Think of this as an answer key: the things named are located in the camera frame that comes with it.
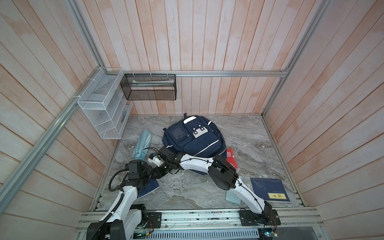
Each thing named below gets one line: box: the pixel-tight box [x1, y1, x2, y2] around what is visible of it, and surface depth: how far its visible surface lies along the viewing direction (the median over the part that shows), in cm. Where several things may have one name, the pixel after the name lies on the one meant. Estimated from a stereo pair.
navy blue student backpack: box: [162, 114, 227, 159], surface depth 102 cm
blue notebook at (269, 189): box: [250, 177, 291, 202], surface depth 85 cm
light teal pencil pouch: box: [132, 129, 152, 160], surface depth 98 cm
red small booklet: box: [226, 148, 239, 169], surface depth 97 cm
